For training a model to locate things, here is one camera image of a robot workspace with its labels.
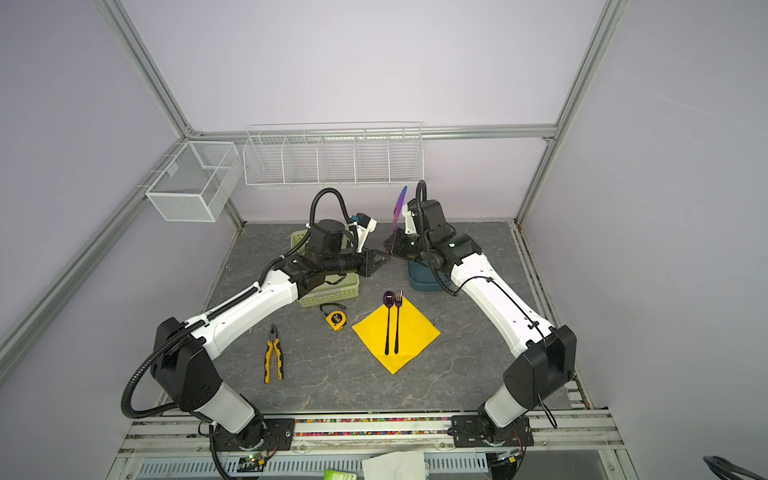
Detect long white wire shelf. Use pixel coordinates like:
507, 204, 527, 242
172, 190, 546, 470
243, 121, 425, 187

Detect small white wire basket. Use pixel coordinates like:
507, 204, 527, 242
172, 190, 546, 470
146, 141, 244, 223

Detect light green perforated basket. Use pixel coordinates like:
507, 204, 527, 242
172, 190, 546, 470
290, 229, 361, 308

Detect yellow black pliers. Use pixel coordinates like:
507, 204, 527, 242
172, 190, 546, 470
264, 324, 284, 384

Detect purple metal spoon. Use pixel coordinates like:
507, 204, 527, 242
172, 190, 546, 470
383, 290, 395, 355

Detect purple metal fork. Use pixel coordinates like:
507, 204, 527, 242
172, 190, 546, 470
394, 290, 403, 355

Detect teal plastic tray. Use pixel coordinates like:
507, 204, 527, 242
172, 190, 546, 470
407, 261, 441, 292

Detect black cable bottom right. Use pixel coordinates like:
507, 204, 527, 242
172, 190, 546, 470
703, 455, 766, 480

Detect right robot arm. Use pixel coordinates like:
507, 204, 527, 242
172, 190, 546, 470
385, 180, 577, 444

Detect white paper sheet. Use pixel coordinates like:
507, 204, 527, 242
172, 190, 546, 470
362, 451, 428, 480

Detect yellow paper napkin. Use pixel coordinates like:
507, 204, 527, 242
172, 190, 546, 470
353, 297, 441, 375

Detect yellow tape measure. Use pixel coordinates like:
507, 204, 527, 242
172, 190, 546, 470
319, 302, 347, 332

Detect purple metal knife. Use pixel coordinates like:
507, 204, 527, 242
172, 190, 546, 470
388, 186, 408, 253

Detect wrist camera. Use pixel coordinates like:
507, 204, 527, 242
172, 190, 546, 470
350, 213, 378, 253
402, 199, 419, 235

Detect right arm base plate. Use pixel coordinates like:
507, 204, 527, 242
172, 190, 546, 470
448, 414, 534, 448

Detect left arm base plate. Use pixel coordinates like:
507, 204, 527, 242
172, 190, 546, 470
213, 417, 296, 452

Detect green small object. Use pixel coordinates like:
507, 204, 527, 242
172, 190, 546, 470
323, 470, 357, 480

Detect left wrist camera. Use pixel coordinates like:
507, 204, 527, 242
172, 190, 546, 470
350, 213, 378, 253

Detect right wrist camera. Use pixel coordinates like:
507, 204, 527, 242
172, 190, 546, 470
402, 199, 419, 235

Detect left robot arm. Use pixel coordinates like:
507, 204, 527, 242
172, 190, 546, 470
120, 187, 386, 450

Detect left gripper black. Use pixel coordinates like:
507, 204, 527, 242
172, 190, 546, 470
324, 244, 391, 278

